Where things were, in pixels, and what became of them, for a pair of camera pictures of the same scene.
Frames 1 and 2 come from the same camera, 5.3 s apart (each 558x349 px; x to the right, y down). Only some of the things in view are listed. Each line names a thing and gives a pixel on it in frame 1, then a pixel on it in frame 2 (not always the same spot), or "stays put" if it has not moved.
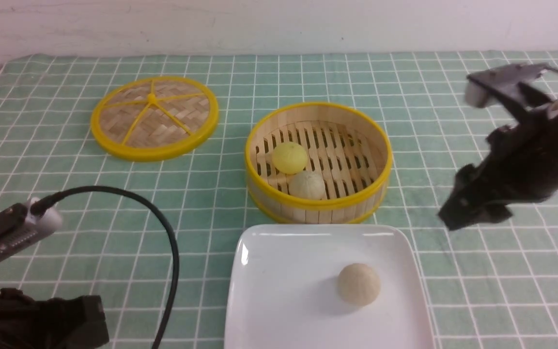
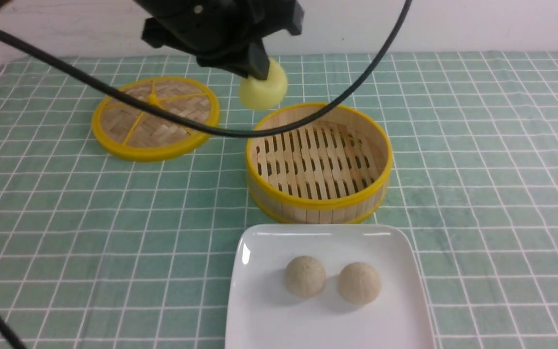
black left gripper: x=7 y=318 to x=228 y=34
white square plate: x=283 y=291 stays put
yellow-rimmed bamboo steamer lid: x=154 y=118 stays put
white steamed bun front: x=306 y=184 to x=305 y=276
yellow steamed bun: x=290 y=157 to x=265 y=94
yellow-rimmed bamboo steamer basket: x=350 y=149 stays put
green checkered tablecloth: x=153 y=239 stays put
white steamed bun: x=359 y=284 stays put
